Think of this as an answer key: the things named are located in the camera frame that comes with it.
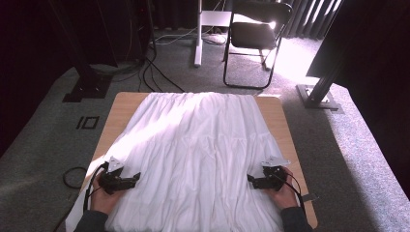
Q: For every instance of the person's left hand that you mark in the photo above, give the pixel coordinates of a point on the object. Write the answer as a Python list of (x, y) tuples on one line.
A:
[(103, 199)]

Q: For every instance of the person's right hand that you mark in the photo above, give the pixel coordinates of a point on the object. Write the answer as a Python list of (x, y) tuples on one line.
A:
[(285, 196)]

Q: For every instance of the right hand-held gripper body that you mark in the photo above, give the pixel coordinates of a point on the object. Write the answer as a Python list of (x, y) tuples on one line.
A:
[(273, 179)]

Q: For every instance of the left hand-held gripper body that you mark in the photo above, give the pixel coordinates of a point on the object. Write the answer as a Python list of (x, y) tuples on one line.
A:
[(111, 182)]

